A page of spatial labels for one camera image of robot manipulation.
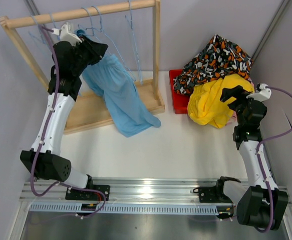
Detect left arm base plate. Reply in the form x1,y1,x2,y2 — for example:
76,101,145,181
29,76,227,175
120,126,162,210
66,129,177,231
65,184,110,201

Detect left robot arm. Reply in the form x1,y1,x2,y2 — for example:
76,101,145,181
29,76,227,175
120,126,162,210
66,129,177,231
20,36,108,200

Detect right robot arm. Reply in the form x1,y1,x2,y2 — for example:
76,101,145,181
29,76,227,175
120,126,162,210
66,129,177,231
214,85,288,233

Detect camouflage orange black shorts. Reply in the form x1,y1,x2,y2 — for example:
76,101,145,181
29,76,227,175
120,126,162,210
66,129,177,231
173,34,253,96

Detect aluminium mounting rail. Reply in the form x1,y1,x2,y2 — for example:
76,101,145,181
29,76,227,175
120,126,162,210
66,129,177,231
20,178,236,218

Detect wooden clothes rack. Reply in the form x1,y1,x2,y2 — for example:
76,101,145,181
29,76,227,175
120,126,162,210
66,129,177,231
0,0,165,135

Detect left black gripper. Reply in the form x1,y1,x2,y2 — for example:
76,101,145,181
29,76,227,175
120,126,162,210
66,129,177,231
72,34,108,76

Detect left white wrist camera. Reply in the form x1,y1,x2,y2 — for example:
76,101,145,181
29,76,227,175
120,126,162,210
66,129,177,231
52,22,83,46

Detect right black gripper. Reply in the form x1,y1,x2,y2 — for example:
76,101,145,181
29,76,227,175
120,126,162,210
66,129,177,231
220,85,254,127

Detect light blue wire hanger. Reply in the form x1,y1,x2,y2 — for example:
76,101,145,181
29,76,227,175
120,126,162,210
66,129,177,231
28,15,51,55

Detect red plastic tray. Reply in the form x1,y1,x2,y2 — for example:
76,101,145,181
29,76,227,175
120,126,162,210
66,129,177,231
169,69,190,114

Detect blue hanger of camouflage shorts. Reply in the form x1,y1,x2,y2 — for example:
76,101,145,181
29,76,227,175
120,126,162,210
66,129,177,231
49,12,60,40

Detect blue hanger of yellow shorts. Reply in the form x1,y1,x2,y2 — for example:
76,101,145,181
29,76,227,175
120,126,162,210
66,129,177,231
89,5,136,82

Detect yellow shorts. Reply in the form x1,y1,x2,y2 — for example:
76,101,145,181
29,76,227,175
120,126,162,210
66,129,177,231
187,74,254,129

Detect light blue shorts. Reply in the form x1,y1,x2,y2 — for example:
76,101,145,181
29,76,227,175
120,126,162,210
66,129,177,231
75,28,162,138

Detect blue hanger of pink shorts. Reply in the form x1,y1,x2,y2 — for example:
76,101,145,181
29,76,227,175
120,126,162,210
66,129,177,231
125,0,143,85

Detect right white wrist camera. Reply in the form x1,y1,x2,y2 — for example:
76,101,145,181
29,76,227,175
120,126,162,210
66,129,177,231
246,83,272,102

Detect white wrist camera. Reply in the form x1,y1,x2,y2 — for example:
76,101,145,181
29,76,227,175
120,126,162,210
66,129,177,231
246,83,272,102
52,22,83,46

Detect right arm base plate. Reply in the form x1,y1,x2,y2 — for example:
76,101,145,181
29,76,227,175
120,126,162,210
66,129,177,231
192,186,232,204

